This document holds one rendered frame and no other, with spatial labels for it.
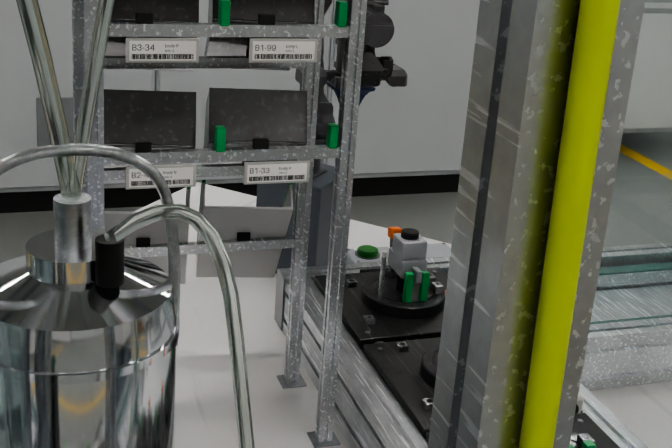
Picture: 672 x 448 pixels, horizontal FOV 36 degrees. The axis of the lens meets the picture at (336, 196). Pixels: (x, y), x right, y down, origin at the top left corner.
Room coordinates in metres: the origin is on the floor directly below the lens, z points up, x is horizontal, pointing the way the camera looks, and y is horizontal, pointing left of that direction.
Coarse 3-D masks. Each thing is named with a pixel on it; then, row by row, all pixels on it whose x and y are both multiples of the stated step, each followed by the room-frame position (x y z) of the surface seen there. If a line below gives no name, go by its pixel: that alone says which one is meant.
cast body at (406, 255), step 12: (408, 228) 1.59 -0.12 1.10; (396, 240) 1.57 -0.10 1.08; (408, 240) 1.56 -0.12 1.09; (420, 240) 1.56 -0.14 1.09; (396, 252) 1.57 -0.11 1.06; (408, 252) 1.55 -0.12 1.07; (420, 252) 1.55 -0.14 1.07; (396, 264) 1.56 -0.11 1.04; (408, 264) 1.54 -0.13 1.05; (420, 264) 1.55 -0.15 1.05; (420, 276) 1.53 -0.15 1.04
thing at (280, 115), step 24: (216, 96) 1.33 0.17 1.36; (240, 96) 1.33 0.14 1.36; (264, 96) 1.34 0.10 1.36; (288, 96) 1.35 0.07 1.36; (216, 120) 1.31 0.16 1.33; (240, 120) 1.32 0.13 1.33; (264, 120) 1.33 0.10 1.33; (288, 120) 1.33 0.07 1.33; (240, 144) 1.31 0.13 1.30; (288, 144) 1.32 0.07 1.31
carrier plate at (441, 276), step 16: (368, 272) 1.68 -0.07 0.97; (432, 272) 1.70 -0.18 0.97; (320, 288) 1.61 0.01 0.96; (352, 288) 1.61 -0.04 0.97; (352, 304) 1.55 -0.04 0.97; (352, 320) 1.49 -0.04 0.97; (384, 320) 1.50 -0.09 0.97; (400, 320) 1.50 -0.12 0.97; (416, 320) 1.50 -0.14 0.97; (432, 320) 1.51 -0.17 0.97; (352, 336) 1.45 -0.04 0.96; (368, 336) 1.44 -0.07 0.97; (384, 336) 1.44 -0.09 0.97; (400, 336) 1.45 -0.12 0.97; (416, 336) 1.46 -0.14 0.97; (432, 336) 1.46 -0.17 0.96
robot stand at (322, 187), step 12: (324, 180) 1.90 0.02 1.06; (264, 192) 1.90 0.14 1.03; (276, 192) 1.89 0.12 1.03; (312, 192) 1.86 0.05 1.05; (324, 192) 1.87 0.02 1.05; (264, 204) 1.90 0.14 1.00; (276, 204) 1.89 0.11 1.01; (312, 204) 1.86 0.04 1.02; (324, 204) 1.87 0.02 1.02; (312, 216) 1.86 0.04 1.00; (324, 216) 1.87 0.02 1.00; (288, 228) 1.88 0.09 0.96; (312, 228) 1.86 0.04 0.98; (324, 228) 1.88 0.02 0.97; (312, 240) 1.86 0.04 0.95; (324, 240) 1.88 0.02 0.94; (288, 252) 1.88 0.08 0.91; (312, 252) 1.85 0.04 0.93; (324, 252) 1.88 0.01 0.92; (288, 264) 1.88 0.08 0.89; (312, 264) 1.85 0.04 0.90; (324, 264) 1.89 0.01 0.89
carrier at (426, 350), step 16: (368, 352) 1.39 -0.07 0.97; (384, 352) 1.39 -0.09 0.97; (400, 352) 1.39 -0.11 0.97; (416, 352) 1.40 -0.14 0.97; (432, 352) 1.36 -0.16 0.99; (384, 368) 1.34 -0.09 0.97; (400, 368) 1.34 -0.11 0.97; (416, 368) 1.35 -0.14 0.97; (432, 368) 1.31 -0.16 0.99; (400, 384) 1.30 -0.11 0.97; (416, 384) 1.30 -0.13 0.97; (432, 384) 1.29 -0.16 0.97; (400, 400) 1.26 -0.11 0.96; (416, 400) 1.26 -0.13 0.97; (416, 416) 1.21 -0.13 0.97
